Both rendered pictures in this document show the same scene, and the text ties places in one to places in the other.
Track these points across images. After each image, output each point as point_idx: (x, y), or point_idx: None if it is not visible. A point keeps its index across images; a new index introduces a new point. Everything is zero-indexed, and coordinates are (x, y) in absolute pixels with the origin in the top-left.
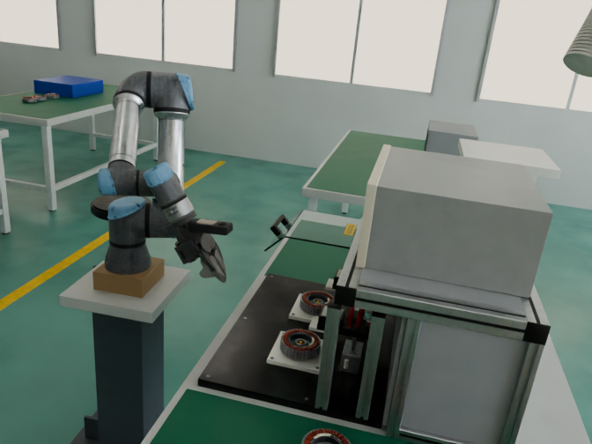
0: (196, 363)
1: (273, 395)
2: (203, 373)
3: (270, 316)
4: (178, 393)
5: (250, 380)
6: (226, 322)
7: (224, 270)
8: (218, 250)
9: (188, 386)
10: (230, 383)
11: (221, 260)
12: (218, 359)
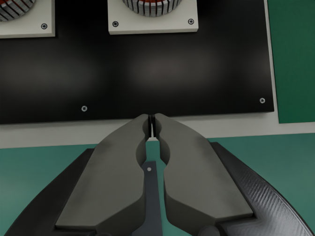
0: (221, 136)
1: (262, 0)
2: (261, 109)
3: (61, 67)
4: (291, 130)
5: (244, 40)
6: (97, 140)
7: (142, 122)
8: (63, 208)
9: (273, 124)
10: (264, 63)
11: (106, 153)
12: (219, 101)
